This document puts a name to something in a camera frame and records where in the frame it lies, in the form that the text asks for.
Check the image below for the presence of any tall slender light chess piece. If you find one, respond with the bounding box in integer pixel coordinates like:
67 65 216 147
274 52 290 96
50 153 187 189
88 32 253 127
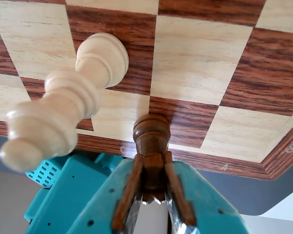
0 32 130 173

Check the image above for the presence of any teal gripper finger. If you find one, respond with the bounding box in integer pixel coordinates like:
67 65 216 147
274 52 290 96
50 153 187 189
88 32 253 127
72 155 145 234
164 151 247 234

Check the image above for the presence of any slender dark brown chess piece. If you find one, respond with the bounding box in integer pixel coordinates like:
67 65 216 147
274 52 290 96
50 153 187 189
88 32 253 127
132 114 172 205

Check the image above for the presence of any wooden chess board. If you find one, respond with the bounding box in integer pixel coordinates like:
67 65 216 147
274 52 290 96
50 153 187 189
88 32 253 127
0 0 293 181

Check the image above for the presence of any dark gray table mat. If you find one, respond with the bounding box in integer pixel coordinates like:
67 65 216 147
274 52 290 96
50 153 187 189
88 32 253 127
0 133 293 217

